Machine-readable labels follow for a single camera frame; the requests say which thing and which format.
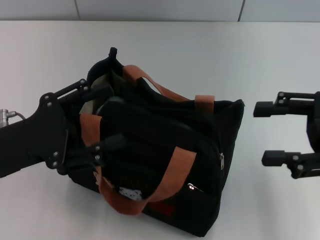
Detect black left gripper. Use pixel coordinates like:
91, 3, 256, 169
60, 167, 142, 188
0, 78, 128, 179

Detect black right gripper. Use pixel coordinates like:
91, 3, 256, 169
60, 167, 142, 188
252, 90, 320, 180

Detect black food bag orange straps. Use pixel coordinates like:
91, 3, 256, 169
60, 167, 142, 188
67, 46, 246, 238

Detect left gripper cable with connector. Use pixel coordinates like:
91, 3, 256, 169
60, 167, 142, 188
0, 108, 26, 129

